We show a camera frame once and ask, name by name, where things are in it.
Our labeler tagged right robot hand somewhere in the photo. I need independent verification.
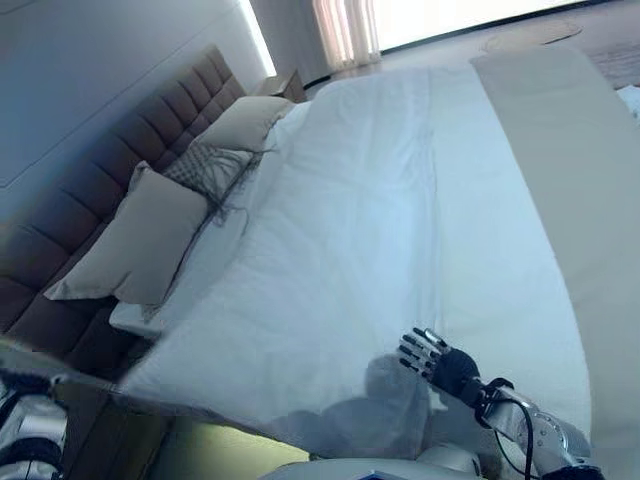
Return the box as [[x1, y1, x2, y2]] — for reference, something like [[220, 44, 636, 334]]
[[397, 327, 484, 406]]

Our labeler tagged white duvet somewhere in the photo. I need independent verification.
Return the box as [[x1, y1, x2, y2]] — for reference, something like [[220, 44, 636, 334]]
[[119, 67, 597, 451]]

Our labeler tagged grey robot torso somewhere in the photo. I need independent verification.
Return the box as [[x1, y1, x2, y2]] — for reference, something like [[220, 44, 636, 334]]
[[258, 447, 504, 480]]

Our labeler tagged cream fringed throw blanket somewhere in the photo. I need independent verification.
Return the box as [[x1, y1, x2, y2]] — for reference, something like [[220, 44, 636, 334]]
[[468, 47, 640, 454]]

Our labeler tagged macrame fringed cushion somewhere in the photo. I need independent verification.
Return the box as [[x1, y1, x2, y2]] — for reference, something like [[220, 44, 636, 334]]
[[160, 141, 277, 227]]

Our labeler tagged beige pillow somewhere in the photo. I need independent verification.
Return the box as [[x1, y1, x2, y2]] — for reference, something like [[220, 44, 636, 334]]
[[198, 94, 297, 152], [43, 159, 210, 307]]

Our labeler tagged dark wooden nightstand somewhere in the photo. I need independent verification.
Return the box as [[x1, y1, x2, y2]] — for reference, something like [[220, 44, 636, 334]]
[[248, 67, 308, 105], [0, 335, 175, 480]]

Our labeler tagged beige floor rug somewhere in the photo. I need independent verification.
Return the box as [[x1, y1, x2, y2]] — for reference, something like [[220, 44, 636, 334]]
[[478, 17, 640, 87]]

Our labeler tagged sheer window curtain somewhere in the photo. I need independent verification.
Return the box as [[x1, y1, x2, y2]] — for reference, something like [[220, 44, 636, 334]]
[[308, 0, 384, 67]]

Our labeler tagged brown tufted headboard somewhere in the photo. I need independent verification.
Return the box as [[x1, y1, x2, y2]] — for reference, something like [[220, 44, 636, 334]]
[[0, 43, 247, 351]]

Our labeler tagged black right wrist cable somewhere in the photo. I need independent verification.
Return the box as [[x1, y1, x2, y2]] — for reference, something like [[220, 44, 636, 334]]
[[478, 377, 547, 480]]

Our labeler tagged white wall light strip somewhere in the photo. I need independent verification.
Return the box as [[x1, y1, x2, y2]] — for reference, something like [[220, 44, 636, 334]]
[[238, 0, 277, 79]]

